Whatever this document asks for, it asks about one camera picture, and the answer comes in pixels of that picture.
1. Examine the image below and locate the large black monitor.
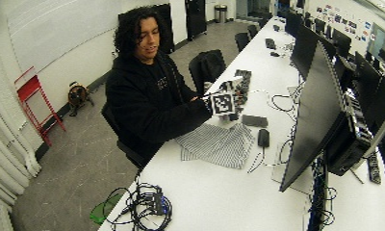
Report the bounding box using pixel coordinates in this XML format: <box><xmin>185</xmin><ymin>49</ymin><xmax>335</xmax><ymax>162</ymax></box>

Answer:
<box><xmin>278</xmin><ymin>41</ymin><xmax>349</xmax><ymax>193</ymax></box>

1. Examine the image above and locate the green translucent plastic piece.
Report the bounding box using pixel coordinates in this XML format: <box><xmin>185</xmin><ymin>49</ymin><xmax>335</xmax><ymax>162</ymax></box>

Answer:
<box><xmin>88</xmin><ymin>192</ymin><xmax>124</xmax><ymax>226</ymax></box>

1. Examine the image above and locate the black power strip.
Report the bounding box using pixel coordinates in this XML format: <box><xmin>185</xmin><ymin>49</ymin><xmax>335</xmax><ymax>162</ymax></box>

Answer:
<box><xmin>367</xmin><ymin>153</ymin><xmax>382</xmax><ymax>185</ymax></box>

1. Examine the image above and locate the black office chair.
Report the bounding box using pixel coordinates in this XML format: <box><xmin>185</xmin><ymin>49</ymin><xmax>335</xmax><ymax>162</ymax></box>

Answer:
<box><xmin>246</xmin><ymin>24</ymin><xmax>261</xmax><ymax>40</ymax></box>
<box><xmin>233</xmin><ymin>32</ymin><xmax>252</xmax><ymax>53</ymax></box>
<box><xmin>100</xmin><ymin>101</ymin><xmax>148</xmax><ymax>170</ymax></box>
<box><xmin>188</xmin><ymin>49</ymin><xmax>228</xmax><ymax>94</ymax></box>

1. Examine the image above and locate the black desktop computer box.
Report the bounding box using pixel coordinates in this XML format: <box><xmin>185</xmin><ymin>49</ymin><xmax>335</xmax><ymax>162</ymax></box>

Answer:
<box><xmin>325</xmin><ymin>110</ymin><xmax>374</xmax><ymax>177</ymax></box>

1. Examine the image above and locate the small black box device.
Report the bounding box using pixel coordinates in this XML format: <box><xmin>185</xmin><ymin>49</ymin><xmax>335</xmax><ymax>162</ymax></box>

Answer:
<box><xmin>264</xmin><ymin>38</ymin><xmax>278</xmax><ymax>51</ymax></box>

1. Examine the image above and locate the striped grey white cloth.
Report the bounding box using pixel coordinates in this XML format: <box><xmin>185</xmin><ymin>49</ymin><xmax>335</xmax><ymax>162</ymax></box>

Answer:
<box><xmin>175</xmin><ymin>122</ymin><xmax>257</xmax><ymax>170</ymax></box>

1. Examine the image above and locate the the person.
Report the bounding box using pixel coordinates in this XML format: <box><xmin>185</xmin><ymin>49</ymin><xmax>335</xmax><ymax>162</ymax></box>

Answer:
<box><xmin>104</xmin><ymin>6</ymin><xmax>216</xmax><ymax>163</ymax></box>

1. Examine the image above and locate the black looped cable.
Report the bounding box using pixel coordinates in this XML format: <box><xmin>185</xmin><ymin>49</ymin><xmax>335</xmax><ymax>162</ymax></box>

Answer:
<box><xmin>269</xmin><ymin>93</ymin><xmax>297</xmax><ymax>114</ymax></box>

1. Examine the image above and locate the white ribbed radiator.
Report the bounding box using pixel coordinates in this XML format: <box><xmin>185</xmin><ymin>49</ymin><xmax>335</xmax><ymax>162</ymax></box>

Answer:
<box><xmin>0</xmin><ymin>76</ymin><xmax>43</xmax><ymax>231</ymax></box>

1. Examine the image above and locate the black tall cabinet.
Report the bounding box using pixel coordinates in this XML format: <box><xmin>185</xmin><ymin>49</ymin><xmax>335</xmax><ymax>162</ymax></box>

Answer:
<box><xmin>184</xmin><ymin>0</ymin><xmax>209</xmax><ymax>41</ymax></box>

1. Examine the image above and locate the bundle of black cables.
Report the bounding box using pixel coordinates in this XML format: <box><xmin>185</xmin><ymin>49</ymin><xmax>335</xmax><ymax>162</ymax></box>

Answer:
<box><xmin>105</xmin><ymin>182</ymin><xmax>175</xmax><ymax>231</ymax></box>

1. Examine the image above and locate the white whiteboard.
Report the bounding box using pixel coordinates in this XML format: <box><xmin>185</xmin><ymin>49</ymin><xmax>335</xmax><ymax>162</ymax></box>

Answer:
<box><xmin>4</xmin><ymin>0</ymin><xmax>123</xmax><ymax>73</ymax></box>

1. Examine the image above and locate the black keyboard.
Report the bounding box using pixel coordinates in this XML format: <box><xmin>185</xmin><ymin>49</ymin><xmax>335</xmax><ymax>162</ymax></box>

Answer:
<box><xmin>233</xmin><ymin>68</ymin><xmax>253</xmax><ymax>85</ymax></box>

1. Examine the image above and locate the silver trash can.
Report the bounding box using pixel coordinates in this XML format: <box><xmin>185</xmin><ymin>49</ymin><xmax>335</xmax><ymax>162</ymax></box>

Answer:
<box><xmin>213</xmin><ymin>3</ymin><xmax>229</xmax><ymax>24</ymax></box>

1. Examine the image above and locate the dark grey rectangular pad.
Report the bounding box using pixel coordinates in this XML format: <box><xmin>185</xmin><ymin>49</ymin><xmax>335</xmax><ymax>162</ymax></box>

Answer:
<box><xmin>241</xmin><ymin>114</ymin><xmax>269</xmax><ymax>129</ymax></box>

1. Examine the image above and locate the red step ladder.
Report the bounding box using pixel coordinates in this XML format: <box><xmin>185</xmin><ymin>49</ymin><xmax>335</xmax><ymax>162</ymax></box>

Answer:
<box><xmin>14</xmin><ymin>65</ymin><xmax>67</xmax><ymax>147</ymax></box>

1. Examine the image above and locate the brown black backpack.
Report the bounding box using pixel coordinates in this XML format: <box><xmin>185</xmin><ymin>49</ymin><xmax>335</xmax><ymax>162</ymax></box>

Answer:
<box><xmin>67</xmin><ymin>81</ymin><xmax>95</xmax><ymax>117</ymax></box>

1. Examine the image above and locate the black white mouse cable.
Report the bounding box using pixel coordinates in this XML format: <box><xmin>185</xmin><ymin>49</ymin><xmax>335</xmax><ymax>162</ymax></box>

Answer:
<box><xmin>246</xmin><ymin>146</ymin><xmax>268</xmax><ymax>174</ymax></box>

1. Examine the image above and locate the white cube with black markers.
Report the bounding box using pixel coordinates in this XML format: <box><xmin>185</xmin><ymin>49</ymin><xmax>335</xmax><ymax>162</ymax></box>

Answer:
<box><xmin>208</xmin><ymin>90</ymin><xmax>240</xmax><ymax>117</ymax></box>

